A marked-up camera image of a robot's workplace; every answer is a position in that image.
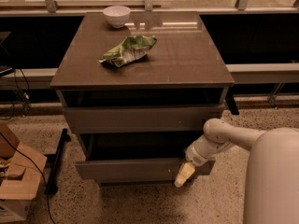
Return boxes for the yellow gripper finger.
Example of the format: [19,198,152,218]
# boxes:
[174,162,195,188]

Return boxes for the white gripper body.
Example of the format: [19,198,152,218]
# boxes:
[185,135,234,167]

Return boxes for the grey drawer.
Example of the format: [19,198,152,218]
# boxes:
[64,105,224,134]
[76,131,202,185]

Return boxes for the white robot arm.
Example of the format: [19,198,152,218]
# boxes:
[175,119,299,224]

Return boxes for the grey top drawer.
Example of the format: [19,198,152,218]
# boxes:
[64,105,224,134]

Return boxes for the grey drawer cabinet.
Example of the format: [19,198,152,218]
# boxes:
[50,11,235,187]

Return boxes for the black bar behind cabinet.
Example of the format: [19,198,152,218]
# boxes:
[225,92,239,115]

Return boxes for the green crumpled chip bag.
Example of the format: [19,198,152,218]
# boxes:
[99,35,157,68]

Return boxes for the black stand base bar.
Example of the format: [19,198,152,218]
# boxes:
[45,129,71,195]

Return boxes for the white bowl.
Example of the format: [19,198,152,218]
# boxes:
[103,6,131,28]

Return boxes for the cardboard box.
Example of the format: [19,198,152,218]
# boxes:
[0,123,47,223]

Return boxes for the dark equipment at left edge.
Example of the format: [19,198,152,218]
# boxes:
[0,32,15,77]

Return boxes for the black cable on floor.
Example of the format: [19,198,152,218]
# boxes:
[0,131,57,224]

